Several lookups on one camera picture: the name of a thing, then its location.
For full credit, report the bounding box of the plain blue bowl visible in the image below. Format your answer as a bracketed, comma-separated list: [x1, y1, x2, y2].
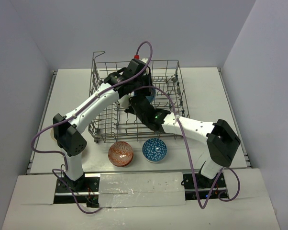
[144, 87, 156, 103]

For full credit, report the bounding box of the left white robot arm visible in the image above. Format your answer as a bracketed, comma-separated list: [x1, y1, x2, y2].
[53, 56, 152, 191]

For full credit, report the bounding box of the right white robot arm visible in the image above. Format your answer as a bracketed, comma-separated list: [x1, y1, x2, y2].
[120, 95, 241, 187]

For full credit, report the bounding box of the blue patterned bowl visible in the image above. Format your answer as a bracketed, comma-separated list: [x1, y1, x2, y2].
[142, 138, 167, 163]

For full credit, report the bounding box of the red patterned bowl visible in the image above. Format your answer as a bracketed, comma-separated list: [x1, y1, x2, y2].
[108, 141, 134, 167]

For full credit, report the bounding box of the yellow bowl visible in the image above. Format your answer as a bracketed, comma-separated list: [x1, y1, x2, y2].
[50, 128, 62, 141]

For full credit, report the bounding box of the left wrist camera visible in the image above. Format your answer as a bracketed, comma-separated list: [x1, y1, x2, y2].
[134, 55, 149, 64]

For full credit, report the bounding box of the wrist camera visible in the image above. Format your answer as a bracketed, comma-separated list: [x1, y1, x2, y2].
[118, 95, 132, 112]
[134, 55, 149, 64]

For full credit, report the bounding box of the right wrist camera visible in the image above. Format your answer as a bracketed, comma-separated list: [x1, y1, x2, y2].
[118, 95, 132, 112]

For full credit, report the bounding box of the grey wire dish rack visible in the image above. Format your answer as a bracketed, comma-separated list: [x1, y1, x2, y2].
[88, 51, 190, 143]

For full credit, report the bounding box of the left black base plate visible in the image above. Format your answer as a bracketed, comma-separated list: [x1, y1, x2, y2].
[54, 176, 100, 208]

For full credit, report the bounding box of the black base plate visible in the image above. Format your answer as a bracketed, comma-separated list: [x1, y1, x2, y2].
[54, 176, 100, 208]
[181, 173, 229, 200]

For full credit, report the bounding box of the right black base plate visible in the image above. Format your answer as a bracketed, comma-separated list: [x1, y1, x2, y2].
[181, 173, 229, 200]

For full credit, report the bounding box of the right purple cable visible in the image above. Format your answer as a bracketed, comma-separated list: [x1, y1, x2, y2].
[132, 85, 242, 209]

